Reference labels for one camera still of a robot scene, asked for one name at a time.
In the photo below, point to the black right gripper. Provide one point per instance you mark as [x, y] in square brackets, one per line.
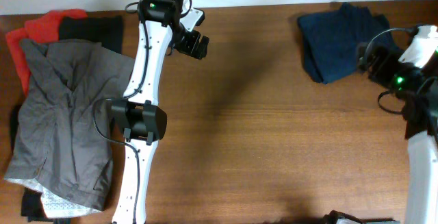
[390, 60]

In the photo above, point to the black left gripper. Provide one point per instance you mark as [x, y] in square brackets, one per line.
[189, 46]

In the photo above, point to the navy blue shorts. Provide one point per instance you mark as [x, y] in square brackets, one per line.
[330, 40]

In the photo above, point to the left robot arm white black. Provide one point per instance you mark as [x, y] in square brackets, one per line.
[164, 26]

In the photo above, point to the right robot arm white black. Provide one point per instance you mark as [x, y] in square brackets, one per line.
[420, 114]

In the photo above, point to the black garment top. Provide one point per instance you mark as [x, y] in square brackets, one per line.
[107, 30]

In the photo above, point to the black garment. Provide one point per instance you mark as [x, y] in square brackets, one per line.
[107, 30]
[32, 209]

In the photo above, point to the red garment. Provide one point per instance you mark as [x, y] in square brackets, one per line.
[41, 30]

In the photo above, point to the grey shorts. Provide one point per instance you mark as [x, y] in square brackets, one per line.
[61, 140]

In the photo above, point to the white mesh garment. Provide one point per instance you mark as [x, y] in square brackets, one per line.
[53, 205]

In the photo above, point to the black garment bottom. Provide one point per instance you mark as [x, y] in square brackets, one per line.
[32, 209]

